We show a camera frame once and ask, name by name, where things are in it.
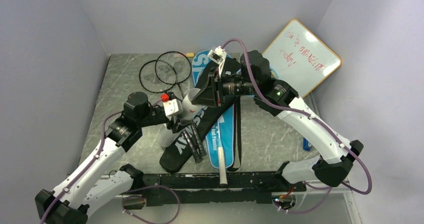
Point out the blue racket cover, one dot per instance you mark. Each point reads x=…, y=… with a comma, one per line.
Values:
x=223, y=131

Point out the black badminton racket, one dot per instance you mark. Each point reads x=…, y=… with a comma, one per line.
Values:
x=176, y=124
x=154, y=78

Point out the blue black stapler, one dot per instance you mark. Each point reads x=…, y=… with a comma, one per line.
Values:
x=306, y=145

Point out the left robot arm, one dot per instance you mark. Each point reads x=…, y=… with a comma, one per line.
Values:
x=84, y=191

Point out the black racket cover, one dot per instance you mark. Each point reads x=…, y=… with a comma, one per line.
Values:
x=177, y=154

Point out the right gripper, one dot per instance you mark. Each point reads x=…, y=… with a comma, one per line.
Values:
x=211, y=95

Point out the white dry erase board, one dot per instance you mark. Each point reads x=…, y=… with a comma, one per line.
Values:
x=299, y=58

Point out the white shuttlecock tube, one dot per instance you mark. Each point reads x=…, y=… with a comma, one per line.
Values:
x=189, y=110

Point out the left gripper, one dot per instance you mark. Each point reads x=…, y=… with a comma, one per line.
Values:
x=180, y=103

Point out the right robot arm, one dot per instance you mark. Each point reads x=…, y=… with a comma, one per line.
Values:
x=336, y=154

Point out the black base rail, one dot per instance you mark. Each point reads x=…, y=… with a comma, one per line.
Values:
x=202, y=188

